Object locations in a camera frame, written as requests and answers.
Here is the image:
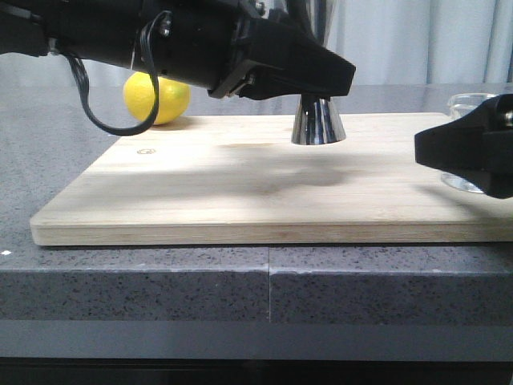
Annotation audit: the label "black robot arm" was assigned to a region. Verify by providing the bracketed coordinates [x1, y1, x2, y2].
[1, 1, 356, 100]

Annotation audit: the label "clear glass measuring beaker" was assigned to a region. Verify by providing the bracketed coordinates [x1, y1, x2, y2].
[440, 93, 496, 194]

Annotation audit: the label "light wooden cutting board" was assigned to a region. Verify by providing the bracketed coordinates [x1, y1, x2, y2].
[30, 112, 512, 245]

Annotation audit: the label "black ribbon cable loop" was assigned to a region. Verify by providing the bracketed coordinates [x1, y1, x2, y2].
[47, 10, 173, 136]

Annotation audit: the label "yellow lemon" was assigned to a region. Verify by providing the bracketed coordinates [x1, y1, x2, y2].
[123, 72, 191, 125]

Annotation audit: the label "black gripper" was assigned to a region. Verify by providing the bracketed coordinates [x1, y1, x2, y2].
[414, 94, 512, 199]
[131, 1, 356, 99]

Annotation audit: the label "steel double cone jigger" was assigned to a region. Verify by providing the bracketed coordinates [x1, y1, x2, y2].
[284, 1, 345, 145]

